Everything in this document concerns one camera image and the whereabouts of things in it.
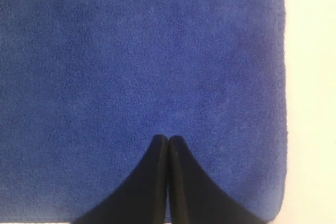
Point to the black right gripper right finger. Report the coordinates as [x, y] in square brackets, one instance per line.
[194, 197]

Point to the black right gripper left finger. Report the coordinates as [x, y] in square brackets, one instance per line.
[142, 197]

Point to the blue terry towel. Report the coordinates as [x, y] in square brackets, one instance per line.
[85, 84]

